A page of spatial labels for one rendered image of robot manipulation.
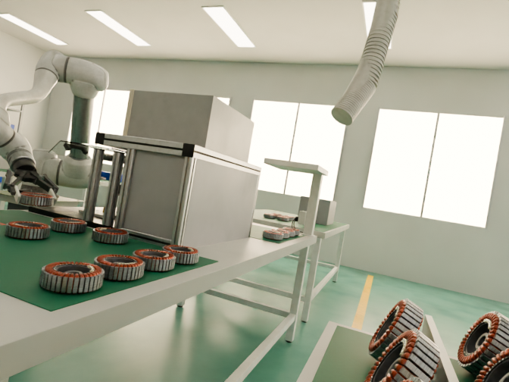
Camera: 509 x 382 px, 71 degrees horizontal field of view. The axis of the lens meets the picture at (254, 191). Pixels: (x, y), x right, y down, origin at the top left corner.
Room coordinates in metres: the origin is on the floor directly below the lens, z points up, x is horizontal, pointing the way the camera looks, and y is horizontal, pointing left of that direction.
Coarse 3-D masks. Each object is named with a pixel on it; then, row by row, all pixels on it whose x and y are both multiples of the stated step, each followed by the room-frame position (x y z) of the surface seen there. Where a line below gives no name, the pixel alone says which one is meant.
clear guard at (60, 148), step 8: (56, 144) 1.45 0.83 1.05; (64, 144) 1.48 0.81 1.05; (72, 144) 1.50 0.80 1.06; (80, 144) 1.41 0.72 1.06; (88, 144) 1.39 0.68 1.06; (48, 152) 1.46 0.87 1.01; (56, 152) 1.49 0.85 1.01; (64, 152) 1.52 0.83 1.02; (72, 152) 1.55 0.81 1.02; (80, 152) 1.58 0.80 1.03; (88, 152) 1.61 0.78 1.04
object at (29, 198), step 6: (24, 198) 1.23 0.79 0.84; (30, 198) 1.23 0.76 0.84; (36, 198) 1.24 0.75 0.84; (42, 198) 1.25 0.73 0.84; (48, 198) 1.27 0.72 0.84; (54, 198) 1.30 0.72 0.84; (24, 204) 1.24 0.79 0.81; (30, 204) 1.23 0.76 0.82; (36, 204) 1.24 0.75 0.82; (42, 204) 1.25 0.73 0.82; (48, 204) 1.27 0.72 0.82
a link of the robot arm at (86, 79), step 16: (80, 64) 1.77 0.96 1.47; (96, 64) 1.83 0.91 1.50; (80, 80) 1.78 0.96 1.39; (96, 80) 1.80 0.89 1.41; (80, 96) 1.83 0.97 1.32; (80, 112) 1.89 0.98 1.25; (80, 128) 1.93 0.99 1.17; (64, 160) 2.03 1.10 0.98; (80, 160) 2.03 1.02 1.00; (64, 176) 2.04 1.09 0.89; (80, 176) 2.05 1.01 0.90
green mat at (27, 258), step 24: (0, 216) 1.28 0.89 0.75; (24, 216) 1.35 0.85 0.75; (0, 240) 0.95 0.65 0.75; (24, 240) 0.99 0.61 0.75; (48, 240) 1.04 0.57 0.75; (72, 240) 1.09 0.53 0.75; (0, 264) 0.76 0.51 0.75; (24, 264) 0.79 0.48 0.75; (0, 288) 0.63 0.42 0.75; (24, 288) 0.65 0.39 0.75; (120, 288) 0.73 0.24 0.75
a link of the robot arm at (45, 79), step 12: (36, 72) 1.68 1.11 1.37; (48, 72) 1.70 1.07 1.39; (36, 84) 1.65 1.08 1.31; (48, 84) 1.68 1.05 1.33; (0, 96) 1.41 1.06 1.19; (12, 96) 1.46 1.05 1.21; (24, 96) 1.52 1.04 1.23; (36, 96) 1.60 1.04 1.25; (0, 108) 1.35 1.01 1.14; (0, 120) 1.34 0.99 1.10; (0, 132) 1.34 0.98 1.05; (12, 132) 1.39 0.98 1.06; (0, 144) 1.36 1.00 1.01
